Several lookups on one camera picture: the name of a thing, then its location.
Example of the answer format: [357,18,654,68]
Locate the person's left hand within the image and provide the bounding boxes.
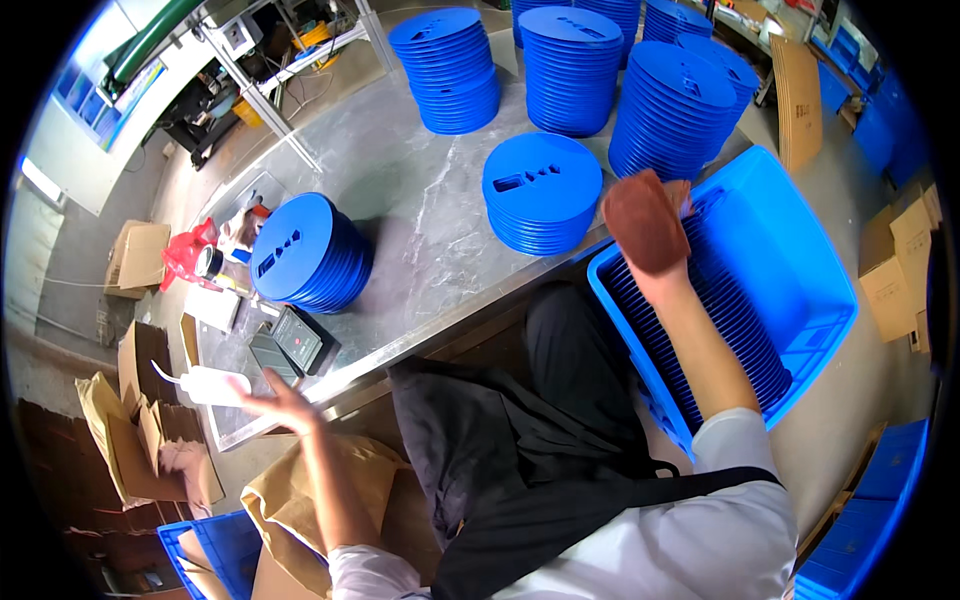
[227,366,327,439]

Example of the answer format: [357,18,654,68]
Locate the person's right hand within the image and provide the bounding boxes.
[626,178,696,291]

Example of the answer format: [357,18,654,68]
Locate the brown abrasive pad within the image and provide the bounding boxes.
[601,168,693,277]

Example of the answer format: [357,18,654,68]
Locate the dark grey flat device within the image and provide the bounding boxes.
[247,330,303,388]

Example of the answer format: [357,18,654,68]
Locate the white squeeze bottle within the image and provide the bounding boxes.
[150,360,253,408]

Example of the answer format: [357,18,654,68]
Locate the black device with red button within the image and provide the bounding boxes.
[270,306,341,376]

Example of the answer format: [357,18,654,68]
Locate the stack of blue plastic discs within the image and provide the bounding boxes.
[511,0,575,48]
[643,0,715,46]
[573,0,643,70]
[481,132,605,258]
[607,40,738,183]
[249,192,375,315]
[675,32,762,162]
[387,7,502,136]
[517,6,625,138]

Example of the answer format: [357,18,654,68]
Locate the white box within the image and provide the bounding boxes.
[183,285,243,335]

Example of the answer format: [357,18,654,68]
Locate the large blue plastic crate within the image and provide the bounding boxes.
[587,144,860,459]

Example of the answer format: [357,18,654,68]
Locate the brown paper bag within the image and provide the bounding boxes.
[240,435,444,600]

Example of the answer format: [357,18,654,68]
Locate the heap of cardboard boxes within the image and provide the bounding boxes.
[75,321,226,513]

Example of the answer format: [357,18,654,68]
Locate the row of blue discs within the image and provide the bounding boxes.
[603,198,795,432]

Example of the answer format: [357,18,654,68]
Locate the round black tin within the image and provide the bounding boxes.
[193,244,225,282]

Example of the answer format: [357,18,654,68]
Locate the flat cardboard sheet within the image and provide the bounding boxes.
[770,33,825,175]

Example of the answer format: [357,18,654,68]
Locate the red plastic bag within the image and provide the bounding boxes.
[159,217,220,294]

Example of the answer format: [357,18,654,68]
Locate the white plastic bag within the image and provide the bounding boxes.
[217,201,273,255]

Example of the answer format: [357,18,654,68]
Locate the small blue plastic crate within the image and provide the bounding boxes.
[156,510,264,600]

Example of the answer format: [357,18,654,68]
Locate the open cardboard box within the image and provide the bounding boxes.
[103,219,172,300]

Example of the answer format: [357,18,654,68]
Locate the person's legs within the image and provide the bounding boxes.
[386,281,680,552]

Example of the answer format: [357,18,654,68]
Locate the row of blue bins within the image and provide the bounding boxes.
[813,26,931,189]

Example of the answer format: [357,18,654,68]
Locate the stack of cardboard cartons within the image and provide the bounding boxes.
[857,182,945,355]

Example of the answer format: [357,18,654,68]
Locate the person's body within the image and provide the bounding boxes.
[327,407,800,600]

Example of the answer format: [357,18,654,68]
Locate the green pipe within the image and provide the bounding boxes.
[110,0,205,85]

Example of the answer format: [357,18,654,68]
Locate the stack of blue crates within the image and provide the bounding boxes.
[793,418,931,600]

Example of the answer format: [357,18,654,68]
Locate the metal frame workbench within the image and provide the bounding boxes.
[153,0,399,175]

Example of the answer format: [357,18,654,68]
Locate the blue wall poster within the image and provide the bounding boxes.
[54,58,168,153]

